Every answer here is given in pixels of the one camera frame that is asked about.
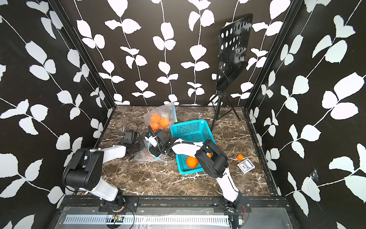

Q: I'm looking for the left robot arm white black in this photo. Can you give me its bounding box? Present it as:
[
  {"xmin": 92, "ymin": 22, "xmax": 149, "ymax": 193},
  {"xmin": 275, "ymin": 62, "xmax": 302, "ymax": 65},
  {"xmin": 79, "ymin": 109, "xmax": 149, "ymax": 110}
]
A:
[{"xmin": 62, "ymin": 130, "xmax": 145, "ymax": 202}]

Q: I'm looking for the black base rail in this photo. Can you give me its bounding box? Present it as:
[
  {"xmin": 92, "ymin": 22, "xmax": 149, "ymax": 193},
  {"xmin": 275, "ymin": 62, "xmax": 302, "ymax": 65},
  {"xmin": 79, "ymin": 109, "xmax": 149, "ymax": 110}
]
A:
[{"xmin": 57, "ymin": 195, "xmax": 289, "ymax": 214}]

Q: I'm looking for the bag orange top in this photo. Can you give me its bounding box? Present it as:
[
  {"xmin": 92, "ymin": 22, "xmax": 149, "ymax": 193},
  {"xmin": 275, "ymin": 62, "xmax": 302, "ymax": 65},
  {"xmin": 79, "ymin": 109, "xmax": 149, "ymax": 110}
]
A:
[{"xmin": 151, "ymin": 114, "xmax": 161, "ymax": 123}]

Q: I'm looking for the orange taken from bag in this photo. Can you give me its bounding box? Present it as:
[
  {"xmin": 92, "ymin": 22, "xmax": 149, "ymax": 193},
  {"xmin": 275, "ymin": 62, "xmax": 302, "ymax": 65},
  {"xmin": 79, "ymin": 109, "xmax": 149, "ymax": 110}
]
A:
[{"xmin": 186, "ymin": 156, "xmax": 199, "ymax": 169}]

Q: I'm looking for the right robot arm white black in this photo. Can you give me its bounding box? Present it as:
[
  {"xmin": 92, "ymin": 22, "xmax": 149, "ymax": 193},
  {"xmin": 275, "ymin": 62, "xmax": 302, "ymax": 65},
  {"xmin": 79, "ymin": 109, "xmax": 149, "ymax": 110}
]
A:
[{"xmin": 145, "ymin": 136, "xmax": 242, "ymax": 206}]

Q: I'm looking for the black music stand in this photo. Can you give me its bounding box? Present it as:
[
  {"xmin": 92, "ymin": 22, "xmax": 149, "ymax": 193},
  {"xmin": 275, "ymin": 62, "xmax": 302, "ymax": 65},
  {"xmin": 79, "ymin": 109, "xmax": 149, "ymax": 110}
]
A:
[{"xmin": 209, "ymin": 13, "xmax": 253, "ymax": 131}]

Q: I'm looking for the white slotted cable duct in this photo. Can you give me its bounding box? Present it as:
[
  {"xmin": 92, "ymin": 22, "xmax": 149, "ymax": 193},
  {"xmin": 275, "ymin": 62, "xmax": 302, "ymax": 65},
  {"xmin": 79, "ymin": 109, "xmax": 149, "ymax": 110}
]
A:
[{"xmin": 62, "ymin": 215, "xmax": 230, "ymax": 226}]

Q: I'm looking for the small orange block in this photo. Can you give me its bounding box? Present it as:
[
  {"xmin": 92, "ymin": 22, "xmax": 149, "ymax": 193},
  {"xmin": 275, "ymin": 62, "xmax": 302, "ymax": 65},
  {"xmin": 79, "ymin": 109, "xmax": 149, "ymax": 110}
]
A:
[{"xmin": 236, "ymin": 154, "xmax": 244, "ymax": 162}]

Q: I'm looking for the playing card box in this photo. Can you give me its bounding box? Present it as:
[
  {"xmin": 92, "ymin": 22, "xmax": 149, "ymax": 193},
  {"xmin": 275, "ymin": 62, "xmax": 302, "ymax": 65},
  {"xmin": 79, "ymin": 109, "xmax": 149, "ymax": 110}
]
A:
[{"xmin": 237, "ymin": 158, "xmax": 255, "ymax": 174}]

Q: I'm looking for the far bag orange bottom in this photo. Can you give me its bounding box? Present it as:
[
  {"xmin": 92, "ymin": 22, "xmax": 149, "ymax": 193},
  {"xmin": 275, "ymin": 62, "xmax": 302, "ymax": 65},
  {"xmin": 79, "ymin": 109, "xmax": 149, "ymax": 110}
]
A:
[{"xmin": 150, "ymin": 122, "xmax": 160, "ymax": 131}]

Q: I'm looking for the clear zip-top bag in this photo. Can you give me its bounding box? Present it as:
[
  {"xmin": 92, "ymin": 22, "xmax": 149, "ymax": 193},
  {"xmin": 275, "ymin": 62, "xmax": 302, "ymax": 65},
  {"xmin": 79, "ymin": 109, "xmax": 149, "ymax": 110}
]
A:
[
  {"xmin": 143, "ymin": 102, "xmax": 178, "ymax": 130},
  {"xmin": 133, "ymin": 140, "xmax": 165, "ymax": 162}
]

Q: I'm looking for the far bag orange right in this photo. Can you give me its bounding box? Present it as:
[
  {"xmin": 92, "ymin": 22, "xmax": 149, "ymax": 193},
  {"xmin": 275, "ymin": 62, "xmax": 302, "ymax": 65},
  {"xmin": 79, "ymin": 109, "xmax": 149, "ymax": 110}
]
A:
[{"xmin": 159, "ymin": 117, "xmax": 170, "ymax": 128}]

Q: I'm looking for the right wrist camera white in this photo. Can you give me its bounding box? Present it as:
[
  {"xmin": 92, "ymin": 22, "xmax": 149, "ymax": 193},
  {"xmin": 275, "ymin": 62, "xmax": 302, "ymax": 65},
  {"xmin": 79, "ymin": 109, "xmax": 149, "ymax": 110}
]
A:
[{"xmin": 145, "ymin": 135, "xmax": 158, "ymax": 147}]

